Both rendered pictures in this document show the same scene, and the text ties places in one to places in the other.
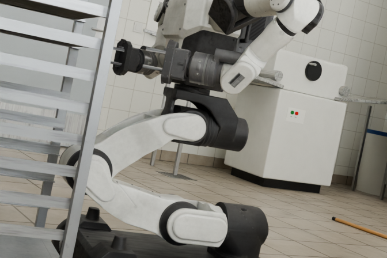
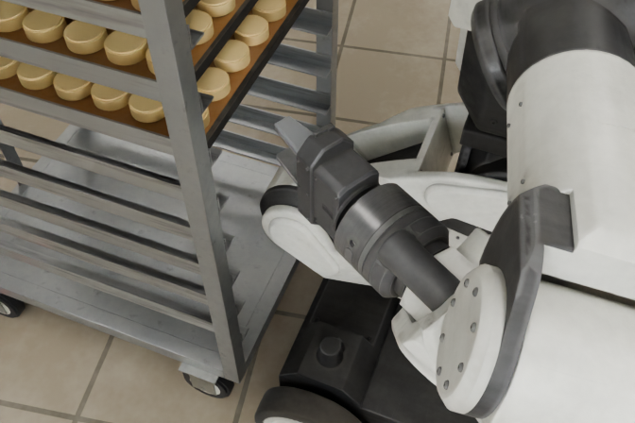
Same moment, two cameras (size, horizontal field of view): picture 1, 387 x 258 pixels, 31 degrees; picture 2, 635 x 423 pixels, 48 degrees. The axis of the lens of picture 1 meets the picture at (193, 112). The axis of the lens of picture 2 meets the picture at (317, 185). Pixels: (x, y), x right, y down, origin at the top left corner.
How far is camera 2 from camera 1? 1.71 m
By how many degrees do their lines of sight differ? 60
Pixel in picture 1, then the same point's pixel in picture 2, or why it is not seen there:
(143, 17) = not seen: outside the picture
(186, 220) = not seen: hidden behind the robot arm
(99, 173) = (301, 240)
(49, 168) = (169, 259)
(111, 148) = not seen: hidden behind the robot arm
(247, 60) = (423, 360)
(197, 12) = not seen: outside the picture
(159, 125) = (416, 191)
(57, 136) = (163, 224)
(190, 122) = (489, 204)
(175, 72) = (321, 220)
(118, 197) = (351, 271)
